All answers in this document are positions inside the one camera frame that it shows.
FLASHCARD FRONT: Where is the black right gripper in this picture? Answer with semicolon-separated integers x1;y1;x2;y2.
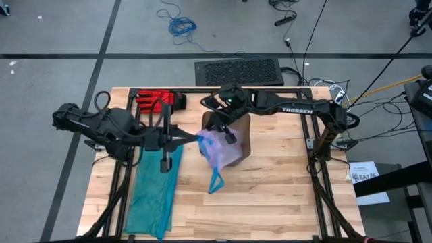
205;84;254;145

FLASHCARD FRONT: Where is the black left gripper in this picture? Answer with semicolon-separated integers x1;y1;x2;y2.
143;101;200;174

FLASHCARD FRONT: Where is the blue plastic bag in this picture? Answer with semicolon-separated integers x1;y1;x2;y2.
196;127;244;196

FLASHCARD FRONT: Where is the teal plastic trash bag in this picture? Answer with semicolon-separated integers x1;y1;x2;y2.
124;144;184;240

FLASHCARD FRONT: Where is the red and black work glove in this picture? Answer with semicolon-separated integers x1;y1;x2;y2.
136;88;188;115

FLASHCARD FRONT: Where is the white power strip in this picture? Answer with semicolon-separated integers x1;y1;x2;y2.
332;90;346;107

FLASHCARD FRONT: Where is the black cylindrical device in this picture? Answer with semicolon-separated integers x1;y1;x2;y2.
273;12;298;28

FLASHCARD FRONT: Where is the white printed paper sheet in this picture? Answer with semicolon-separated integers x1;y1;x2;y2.
346;161;391;207

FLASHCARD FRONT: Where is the thin black stand pole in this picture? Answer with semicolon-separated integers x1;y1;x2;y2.
349;11;432;109

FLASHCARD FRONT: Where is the black crossbar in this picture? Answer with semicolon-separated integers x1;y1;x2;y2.
353;160;432;198

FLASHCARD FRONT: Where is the black side table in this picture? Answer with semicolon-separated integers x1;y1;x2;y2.
403;79;432;243

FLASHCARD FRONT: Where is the black box device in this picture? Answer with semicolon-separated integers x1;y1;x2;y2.
410;80;432;119

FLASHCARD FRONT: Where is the person's foot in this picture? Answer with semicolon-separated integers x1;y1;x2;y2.
407;0;431;28

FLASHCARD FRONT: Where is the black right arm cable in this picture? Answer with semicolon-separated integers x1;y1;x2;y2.
200;94;225;119

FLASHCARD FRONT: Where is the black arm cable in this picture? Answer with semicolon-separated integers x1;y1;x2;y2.
200;94;225;119
93;90;171;139

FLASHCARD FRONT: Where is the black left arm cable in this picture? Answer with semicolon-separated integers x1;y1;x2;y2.
93;90;171;139

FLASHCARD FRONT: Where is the blue cable coil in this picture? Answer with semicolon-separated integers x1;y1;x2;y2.
156;0;264;58

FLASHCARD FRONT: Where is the long black floor cable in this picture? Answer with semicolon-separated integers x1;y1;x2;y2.
301;0;328;86

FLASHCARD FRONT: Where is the yellow floor cable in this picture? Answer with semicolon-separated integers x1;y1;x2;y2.
339;74;423;109

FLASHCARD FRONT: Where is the black floor cable tangle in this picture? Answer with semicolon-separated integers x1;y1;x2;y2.
350;90;418;144

